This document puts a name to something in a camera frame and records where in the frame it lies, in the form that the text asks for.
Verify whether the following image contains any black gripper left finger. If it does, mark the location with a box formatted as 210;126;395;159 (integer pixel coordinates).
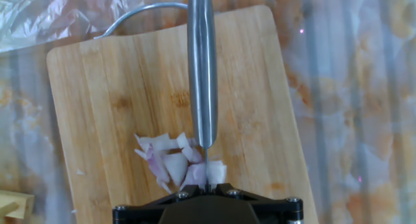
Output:
112;184;207;224

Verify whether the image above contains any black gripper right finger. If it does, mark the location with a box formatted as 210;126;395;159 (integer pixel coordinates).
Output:
208;183;304;224

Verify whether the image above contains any steel cleaver knife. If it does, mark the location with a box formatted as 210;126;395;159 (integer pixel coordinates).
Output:
187;0;218;192

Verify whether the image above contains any chopped red onion piece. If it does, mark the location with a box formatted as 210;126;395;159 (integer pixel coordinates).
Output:
179;162;207;190
162;152;189;187
134;132;179;153
134;144;172;195
176;132;205;164

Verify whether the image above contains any wooden cutting board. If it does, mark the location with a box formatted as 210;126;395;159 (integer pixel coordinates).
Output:
46;5;320;224

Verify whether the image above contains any marble pattern plastic mat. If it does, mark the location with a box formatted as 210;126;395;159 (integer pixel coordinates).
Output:
0;0;416;224

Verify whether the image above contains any plastic bag of garlic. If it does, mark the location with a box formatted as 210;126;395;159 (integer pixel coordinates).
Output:
0;0;146;53

